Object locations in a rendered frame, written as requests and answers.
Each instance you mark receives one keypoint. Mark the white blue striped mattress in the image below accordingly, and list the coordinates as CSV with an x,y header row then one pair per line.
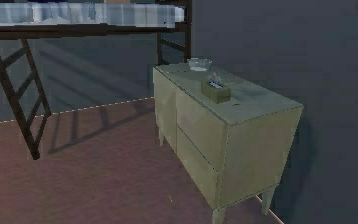
x,y
83,14

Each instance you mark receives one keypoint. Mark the pale green chest of drawers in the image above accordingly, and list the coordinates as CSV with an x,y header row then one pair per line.
x,y
240,140

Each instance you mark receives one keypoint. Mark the olive tissue box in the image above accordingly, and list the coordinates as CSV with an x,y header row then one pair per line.
x,y
215,90

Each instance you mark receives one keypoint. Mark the clear glass bowl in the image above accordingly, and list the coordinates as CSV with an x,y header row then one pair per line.
x,y
199,64

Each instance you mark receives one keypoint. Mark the dark brown loft bed frame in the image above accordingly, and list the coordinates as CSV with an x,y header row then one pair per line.
x,y
13,95

